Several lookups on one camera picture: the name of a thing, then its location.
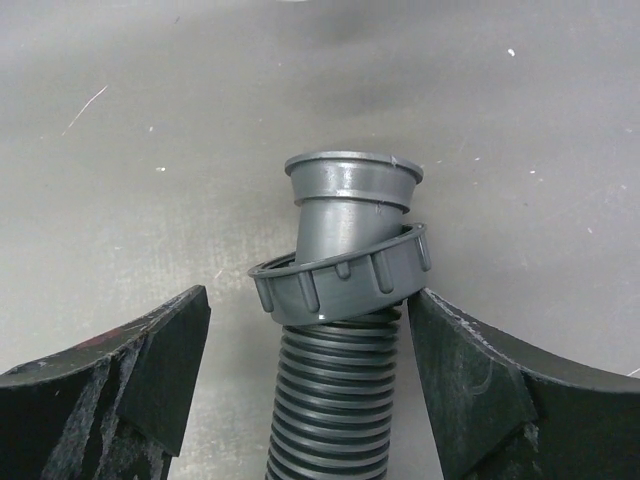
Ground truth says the grey corrugated hose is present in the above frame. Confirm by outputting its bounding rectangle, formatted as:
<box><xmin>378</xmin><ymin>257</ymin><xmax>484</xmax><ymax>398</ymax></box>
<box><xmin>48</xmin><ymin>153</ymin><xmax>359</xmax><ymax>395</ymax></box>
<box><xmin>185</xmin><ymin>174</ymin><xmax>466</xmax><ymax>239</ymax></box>
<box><xmin>248</xmin><ymin>149</ymin><xmax>434</xmax><ymax>480</ymax></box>

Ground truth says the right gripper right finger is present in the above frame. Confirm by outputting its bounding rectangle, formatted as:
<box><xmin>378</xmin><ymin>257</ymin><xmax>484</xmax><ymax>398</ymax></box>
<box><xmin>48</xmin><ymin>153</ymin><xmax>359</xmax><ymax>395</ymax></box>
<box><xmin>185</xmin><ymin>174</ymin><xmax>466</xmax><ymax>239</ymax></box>
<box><xmin>408</xmin><ymin>289</ymin><xmax>639</xmax><ymax>479</ymax></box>

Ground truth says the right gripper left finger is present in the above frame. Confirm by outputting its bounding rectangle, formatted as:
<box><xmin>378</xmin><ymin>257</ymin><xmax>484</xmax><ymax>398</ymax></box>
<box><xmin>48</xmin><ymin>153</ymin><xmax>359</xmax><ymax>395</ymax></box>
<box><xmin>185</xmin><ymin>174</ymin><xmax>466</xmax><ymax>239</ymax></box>
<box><xmin>1</xmin><ymin>285</ymin><xmax>210</xmax><ymax>479</ymax></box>

